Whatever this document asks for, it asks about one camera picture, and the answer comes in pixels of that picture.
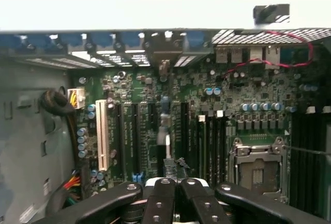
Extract CPU socket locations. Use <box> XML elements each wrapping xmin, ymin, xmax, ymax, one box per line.
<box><xmin>229</xmin><ymin>136</ymin><xmax>288</xmax><ymax>202</ymax></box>

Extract expansion slot with blue latch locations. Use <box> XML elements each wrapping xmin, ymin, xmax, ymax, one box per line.
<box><xmin>131</xmin><ymin>102</ymin><xmax>144</xmax><ymax>183</ymax></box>

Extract long black expansion slot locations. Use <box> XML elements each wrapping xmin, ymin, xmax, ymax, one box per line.
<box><xmin>116</xmin><ymin>103</ymin><xmax>125</xmax><ymax>183</ymax></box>
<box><xmin>180</xmin><ymin>102</ymin><xmax>190</xmax><ymax>169</ymax></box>

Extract short black expansion slot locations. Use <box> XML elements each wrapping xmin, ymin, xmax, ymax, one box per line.
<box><xmin>149</xmin><ymin>102</ymin><xmax>158</xmax><ymax>131</ymax></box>

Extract white expansion slot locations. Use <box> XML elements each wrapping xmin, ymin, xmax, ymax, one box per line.
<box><xmin>95</xmin><ymin>99</ymin><xmax>109</xmax><ymax>172</ymax></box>

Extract black RAM slot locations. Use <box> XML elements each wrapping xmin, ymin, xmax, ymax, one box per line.
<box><xmin>291</xmin><ymin>115</ymin><xmax>331</xmax><ymax>204</ymax></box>

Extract green motherboard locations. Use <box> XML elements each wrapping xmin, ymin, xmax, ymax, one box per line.
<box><xmin>68</xmin><ymin>53</ymin><xmax>331</xmax><ymax>205</ymax></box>

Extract socket locking lever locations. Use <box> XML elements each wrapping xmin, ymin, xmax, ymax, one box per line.
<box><xmin>281</xmin><ymin>144</ymin><xmax>331</xmax><ymax>157</ymax></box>

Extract white power connector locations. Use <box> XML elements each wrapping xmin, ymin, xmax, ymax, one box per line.
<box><xmin>67</xmin><ymin>87</ymin><xmax>86</xmax><ymax>110</ymax></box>

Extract grey power supply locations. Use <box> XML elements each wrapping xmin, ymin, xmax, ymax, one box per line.
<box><xmin>0</xmin><ymin>58</ymin><xmax>76</xmax><ymax>224</ymax></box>

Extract silver rear port block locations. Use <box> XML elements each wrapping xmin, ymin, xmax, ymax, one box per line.
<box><xmin>216</xmin><ymin>45</ymin><xmax>281</xmax><ymax>68</ymax></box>

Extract blue card retainer strip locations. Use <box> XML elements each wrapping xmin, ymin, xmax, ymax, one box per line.
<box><xmin>0</xmin><ymin>31</ymin><xmax>207</xmax><ymax>54</ymax></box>

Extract black open PC case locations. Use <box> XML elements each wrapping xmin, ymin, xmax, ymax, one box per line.
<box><xmin>0</xmin><ymin>0</ymin><xmax>331</xmax><ymax>224</ymax></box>

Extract coloured power wires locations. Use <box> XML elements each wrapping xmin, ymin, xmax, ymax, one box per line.
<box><xmin>62</xmin><ymin>171</ymin><xmax>83</xmax><ymax>206</ymax></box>

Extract black sleeved power cable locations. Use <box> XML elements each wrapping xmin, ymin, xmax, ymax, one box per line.
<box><xmin>38</xmin><ymin>86</ymin><xmax>90</xmax><ymax>201</ymax></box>

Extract red and black twisted wire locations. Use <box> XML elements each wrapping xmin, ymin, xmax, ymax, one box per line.
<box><xmin>223</xmin><ymin>29</ymin><xmax>314</xmax><ymax>80</ymax></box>

